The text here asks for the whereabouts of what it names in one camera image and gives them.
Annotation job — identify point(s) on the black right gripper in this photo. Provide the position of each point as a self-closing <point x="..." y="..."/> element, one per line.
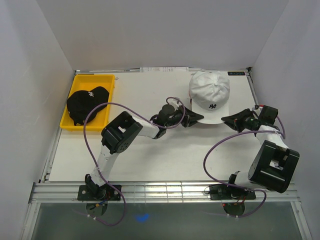
<point x="236" y="120"/>

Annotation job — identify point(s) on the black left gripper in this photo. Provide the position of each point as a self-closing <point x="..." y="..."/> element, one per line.
<point x="190" y="118"/>

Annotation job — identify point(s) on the black cap white logo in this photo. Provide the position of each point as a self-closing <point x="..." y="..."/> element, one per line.
<point x="81" y="102"/>

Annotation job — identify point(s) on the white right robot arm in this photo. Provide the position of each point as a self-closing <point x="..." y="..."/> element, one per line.
<point x="275" y="163"/>

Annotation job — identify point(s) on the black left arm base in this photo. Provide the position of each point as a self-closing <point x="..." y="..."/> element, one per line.
<point x="97" y="199"/>

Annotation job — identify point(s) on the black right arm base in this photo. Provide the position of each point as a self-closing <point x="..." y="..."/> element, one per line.
<point x="233" y="199"/>

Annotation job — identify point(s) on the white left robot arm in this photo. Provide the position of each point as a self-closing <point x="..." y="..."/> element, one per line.
<point x="118" y="135"/>

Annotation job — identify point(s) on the white paper label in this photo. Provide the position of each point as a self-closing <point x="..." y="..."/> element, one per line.
<point x="166" y="69"/>

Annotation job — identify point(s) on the aluminium rail frame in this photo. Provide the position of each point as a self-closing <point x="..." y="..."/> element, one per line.
<point x="162" y="211"/>

